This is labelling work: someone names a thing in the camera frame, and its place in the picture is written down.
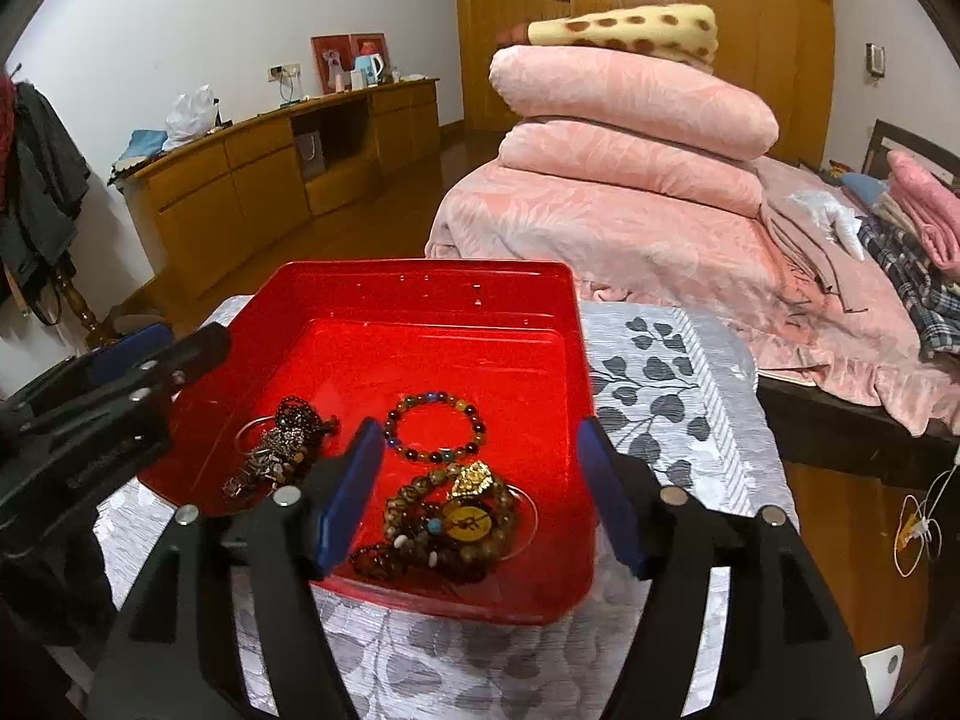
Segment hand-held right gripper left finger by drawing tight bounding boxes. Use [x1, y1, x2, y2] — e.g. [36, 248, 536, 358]
[86, 418, 385, 720]

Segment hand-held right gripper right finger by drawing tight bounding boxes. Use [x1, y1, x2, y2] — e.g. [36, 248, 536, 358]
[576, 416, 875, 720]

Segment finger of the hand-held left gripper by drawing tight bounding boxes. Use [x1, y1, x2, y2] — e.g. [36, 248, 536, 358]
[0, 324, 172, 428]
[30, 324, 232, 443]

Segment thin silver wire hoop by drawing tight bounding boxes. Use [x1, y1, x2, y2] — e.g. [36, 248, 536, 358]
[495, 484, 540, 563]

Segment silver bangle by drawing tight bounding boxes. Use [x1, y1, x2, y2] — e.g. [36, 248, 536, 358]
[238, 416, 283, 466]

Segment dark bead bracelet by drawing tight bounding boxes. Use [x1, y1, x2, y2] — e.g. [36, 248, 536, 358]
[270, 397, 341, 466]

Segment multicolour bead bracelet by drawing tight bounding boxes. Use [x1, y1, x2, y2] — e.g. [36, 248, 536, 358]
[385, 392, 487, 464]

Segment silver wristwatch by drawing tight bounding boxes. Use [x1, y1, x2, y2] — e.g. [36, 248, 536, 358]
[221, 439, 302, 500]

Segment amber bead necklace yellow pendant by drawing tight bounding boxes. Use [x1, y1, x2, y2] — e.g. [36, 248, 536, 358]
[349, 461, 520, 586]

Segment gold bell charm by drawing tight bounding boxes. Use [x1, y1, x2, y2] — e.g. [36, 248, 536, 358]
[450, 465, 500, 500]

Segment red tin box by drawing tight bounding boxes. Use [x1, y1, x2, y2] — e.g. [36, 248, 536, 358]
[137, 261, 601, 625]

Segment wooden coat stand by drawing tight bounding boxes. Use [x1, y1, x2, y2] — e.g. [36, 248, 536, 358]
[56, 255, 103, 350]

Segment wooden dresser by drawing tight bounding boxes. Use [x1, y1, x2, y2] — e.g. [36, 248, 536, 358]
[109, 79, 442, 299]

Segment hanging dark clothes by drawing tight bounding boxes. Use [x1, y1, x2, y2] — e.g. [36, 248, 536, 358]
[0, 75, 92, 316]

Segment blue cloth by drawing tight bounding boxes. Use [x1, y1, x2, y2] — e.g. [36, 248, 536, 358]
[124, 129, 170, 163]

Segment grey paper bag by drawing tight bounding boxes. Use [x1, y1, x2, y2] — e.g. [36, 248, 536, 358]
[295, 131, 328, 180]

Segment pink bed cover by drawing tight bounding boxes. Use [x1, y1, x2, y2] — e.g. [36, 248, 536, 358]
[425, 157, 960, 436]

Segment red gift box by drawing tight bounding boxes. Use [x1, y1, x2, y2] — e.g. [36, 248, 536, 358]
[311, 33, 389, 95]

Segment white plastic piece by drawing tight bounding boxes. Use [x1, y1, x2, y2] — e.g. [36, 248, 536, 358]
[859, 645, 905, 707]

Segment large pink folded blanket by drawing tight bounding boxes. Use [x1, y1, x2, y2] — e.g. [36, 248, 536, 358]
[489, 45, 781, 163]
[499, 120, 764, 220]

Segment plaid cloth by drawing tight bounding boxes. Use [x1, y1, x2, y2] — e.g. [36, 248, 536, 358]
[855, 214, 960, 361]

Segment pink folded towel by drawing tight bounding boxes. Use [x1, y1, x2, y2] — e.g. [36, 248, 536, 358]
[887, 150, 960, 280]

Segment yellow spotted pillow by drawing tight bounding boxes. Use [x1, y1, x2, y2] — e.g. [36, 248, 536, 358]
[501, 5, 719, 76]

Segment dark wooden bed frame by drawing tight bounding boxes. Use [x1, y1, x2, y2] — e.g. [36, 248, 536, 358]
[757, 118, 960, 490]

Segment white cable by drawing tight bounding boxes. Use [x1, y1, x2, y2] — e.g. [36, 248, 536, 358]
[896, 450, 960, 578]

